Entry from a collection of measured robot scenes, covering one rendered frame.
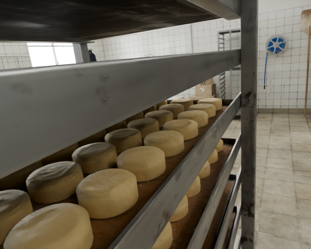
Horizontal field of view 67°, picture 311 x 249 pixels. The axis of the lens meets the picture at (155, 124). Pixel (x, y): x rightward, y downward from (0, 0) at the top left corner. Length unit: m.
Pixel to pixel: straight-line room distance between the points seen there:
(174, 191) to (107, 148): 0.11
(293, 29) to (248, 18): 5.22
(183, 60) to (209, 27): 5.74
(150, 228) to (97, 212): 0.05
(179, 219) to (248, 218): 0.35
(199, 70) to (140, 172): 0.11
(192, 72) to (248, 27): 0.31
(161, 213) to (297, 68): 5.63
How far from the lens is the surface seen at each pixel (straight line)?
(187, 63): 0.21
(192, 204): 0.35
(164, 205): 0.18
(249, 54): 0.52
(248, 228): 0.67
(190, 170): 0.23
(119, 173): 0.21
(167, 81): 0.17
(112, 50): 7.18
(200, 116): 0.38
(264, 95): 5.83
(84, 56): 0.72
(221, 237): 0.42
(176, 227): 0.32
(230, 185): 0.58
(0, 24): 0.40
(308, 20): 5.71
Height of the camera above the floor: 1.42
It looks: 16 degrees down
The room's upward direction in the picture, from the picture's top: 6 degrees counter-clockwise
